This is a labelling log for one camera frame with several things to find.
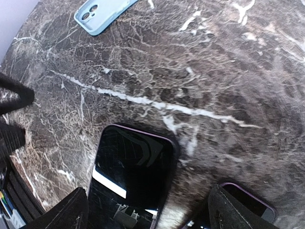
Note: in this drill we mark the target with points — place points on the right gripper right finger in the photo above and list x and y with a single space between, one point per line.
226 212

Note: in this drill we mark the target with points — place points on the purple smartphone dark screen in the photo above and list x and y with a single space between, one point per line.
252 202

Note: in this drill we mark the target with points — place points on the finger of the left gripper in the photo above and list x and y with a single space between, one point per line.
22 96
12 137

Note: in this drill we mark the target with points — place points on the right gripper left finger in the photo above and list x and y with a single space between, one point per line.
71 213

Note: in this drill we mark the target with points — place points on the light blue phone case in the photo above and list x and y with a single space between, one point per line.
94 16

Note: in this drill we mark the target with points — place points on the black front rail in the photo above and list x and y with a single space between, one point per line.
18 206

